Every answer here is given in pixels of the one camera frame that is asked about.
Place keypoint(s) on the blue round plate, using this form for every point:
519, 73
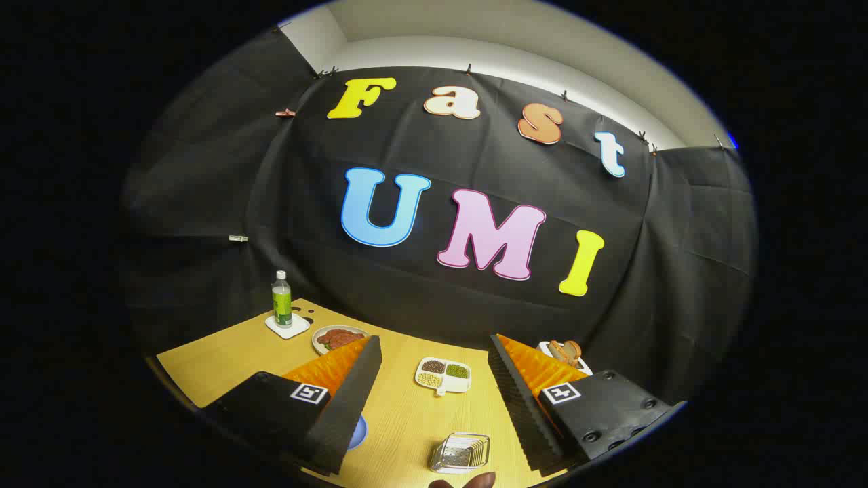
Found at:
358, 434

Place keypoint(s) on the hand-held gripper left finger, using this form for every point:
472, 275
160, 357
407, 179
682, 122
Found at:
352, 400

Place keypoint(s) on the toast bread slice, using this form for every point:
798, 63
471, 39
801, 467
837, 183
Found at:
574, 351
557, 351

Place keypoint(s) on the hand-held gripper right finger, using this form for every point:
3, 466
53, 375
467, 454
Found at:
515, 400

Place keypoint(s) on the perforated metal tray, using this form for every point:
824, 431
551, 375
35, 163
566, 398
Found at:
441, 461

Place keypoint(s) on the round beige food plate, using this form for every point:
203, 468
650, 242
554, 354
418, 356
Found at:
317, 341

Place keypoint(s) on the green drink bottle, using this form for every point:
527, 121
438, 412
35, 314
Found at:
281, 298

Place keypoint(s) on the white toaster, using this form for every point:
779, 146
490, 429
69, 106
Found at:
544, 350

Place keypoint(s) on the white divided bean dish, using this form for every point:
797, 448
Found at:
444, 386

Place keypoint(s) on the white square coaster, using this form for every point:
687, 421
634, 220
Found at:
296, 330

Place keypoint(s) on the brown meat piece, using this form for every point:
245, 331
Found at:
337, 336

